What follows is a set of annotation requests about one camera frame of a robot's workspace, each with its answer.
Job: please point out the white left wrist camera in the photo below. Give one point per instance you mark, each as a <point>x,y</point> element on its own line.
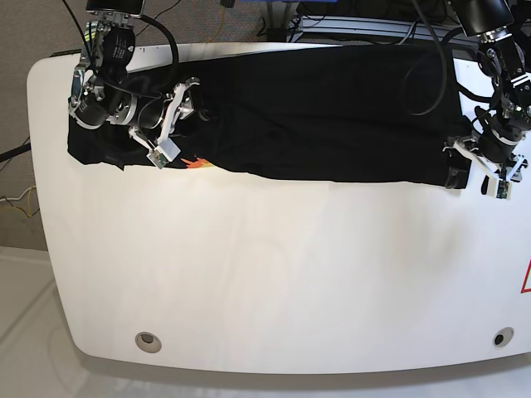
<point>496,188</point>

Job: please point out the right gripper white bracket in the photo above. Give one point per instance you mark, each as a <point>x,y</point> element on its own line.
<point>156,120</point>

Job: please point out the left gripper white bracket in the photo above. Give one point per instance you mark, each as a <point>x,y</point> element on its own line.
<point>456,149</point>

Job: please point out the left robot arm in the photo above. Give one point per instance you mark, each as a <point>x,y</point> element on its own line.
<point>507,120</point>

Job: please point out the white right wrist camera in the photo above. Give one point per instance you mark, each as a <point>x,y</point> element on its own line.
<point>164,153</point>

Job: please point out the aluminium frame rail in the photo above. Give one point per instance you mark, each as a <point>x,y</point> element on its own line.
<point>355,27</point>

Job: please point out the black T-shirt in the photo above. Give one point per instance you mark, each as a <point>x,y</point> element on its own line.
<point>335,113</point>

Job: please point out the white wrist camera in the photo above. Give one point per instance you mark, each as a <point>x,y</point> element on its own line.
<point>496,188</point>
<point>164,153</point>

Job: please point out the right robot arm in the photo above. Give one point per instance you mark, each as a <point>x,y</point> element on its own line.
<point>103,91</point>

